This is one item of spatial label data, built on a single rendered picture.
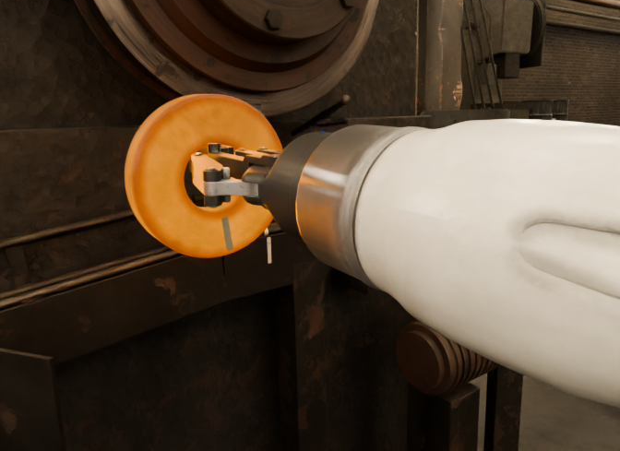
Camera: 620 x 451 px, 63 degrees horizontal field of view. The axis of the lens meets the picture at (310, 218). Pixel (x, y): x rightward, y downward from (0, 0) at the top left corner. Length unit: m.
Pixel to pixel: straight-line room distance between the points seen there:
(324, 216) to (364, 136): 0.05
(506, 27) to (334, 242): 8.37
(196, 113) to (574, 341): 0.36
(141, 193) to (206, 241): 0.08
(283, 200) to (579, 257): 0.18
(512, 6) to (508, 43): 0.53
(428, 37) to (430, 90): 0.50
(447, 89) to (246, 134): 4.54
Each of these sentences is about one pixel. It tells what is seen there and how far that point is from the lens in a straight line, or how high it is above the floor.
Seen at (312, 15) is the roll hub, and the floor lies 1.01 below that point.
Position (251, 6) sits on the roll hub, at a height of 1.01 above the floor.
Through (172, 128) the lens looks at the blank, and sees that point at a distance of 0.45.
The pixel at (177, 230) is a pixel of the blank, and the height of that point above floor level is 0.78.
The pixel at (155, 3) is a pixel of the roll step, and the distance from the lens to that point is 0.67.
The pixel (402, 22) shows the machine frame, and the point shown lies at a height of 1.06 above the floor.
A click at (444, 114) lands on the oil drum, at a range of 3.38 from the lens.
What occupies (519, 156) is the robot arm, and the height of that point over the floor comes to 0.87.
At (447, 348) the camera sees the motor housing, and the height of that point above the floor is 0.51.
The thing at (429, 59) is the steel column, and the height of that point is 1.36.
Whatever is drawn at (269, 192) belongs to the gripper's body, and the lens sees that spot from 0.32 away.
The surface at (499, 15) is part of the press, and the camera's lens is 8.61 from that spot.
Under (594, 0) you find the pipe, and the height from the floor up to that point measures 3.17.
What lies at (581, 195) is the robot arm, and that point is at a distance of 0.18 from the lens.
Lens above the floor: 0.88
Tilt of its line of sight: 12 degrees down
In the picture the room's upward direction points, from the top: 2 degrees counter-clockwise
